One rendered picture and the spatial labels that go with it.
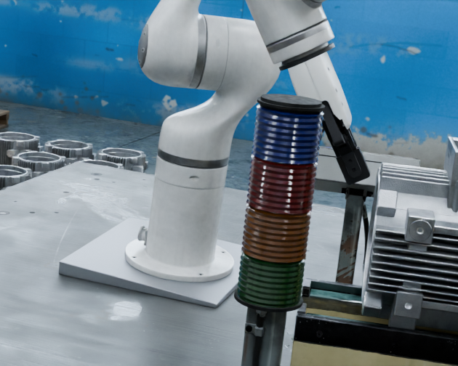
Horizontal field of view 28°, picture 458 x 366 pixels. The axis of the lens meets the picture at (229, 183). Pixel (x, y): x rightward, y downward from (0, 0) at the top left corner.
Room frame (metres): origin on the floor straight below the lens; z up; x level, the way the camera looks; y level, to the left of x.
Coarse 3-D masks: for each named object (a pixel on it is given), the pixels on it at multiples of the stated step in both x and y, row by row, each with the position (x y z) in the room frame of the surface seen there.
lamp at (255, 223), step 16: (256, 224) 0.78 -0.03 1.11; (272, 224) 0.77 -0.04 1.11; (288, 224) 0.77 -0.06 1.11; (304, 224) 0.78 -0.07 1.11; (256, 240) 0.77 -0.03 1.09; (272, 240) 0.77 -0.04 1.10; (288, 240) 0.77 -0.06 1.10; (304, 240) 0.78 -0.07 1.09; (256, 256) 0.77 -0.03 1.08; (272, 256) 0.77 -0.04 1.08; (288, 256) 0.77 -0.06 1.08; (304, 256) 0.79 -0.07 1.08
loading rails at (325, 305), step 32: (320, 288) 1.15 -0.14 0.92; (352, 288) 1.15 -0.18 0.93; (320, 320) 1.02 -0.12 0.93; (352, 320) 1.05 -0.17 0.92; (384, 320) 1.11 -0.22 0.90; (320, 352) 1.02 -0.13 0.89; (352, 352) 1.01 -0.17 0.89; (384, 352) 1.01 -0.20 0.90; (416, 352) 1.00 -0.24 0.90; (448, 352) 1.00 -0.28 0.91
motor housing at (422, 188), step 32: (416, 192) 1.04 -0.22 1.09; (448, 192) 1.04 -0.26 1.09; (384, 224) 1.01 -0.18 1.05; (448, 224) 1.00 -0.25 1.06; (384, 256) 1.00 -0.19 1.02; (416, 256) 0.99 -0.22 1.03; (448, 256) 0.98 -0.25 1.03; (384, 288) 1.00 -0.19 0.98; (416, 288) 0.99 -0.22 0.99; (448, 288) 1.00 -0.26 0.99; (416, 320) 1.03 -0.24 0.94; (448, 320) 1.02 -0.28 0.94
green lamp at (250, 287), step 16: (240, 272) 0.79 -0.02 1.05; (256, 272) 0.77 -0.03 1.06; (272, 272) 0.77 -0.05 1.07; (288, 272) 0.77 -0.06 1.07; (240, 288) 0.79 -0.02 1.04; (256, 288) 0.77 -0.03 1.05; (272, 288) 0.77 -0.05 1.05; (288, 288) 0.77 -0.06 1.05; (256, 304) 0.77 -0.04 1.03; (272, 304) 0.77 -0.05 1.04; (288, 304) 0.77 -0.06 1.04
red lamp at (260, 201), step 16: (256, 160) 0.78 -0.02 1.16; (256, 176) 0.78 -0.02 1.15; (272, 176) 0.77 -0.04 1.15; (288, 176) 0.77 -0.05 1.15; (304, 176) 0.77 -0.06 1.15; (256, 192) 0.78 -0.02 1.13; (272, 192) 0.77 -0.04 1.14; (288, 192) 0.77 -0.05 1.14; (304, 192) 0.78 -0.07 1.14; (256, 208) 0.78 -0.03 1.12; (272, 208) 0.77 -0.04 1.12; (288, 208) 0.77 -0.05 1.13; (304, 208) 0.78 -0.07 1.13
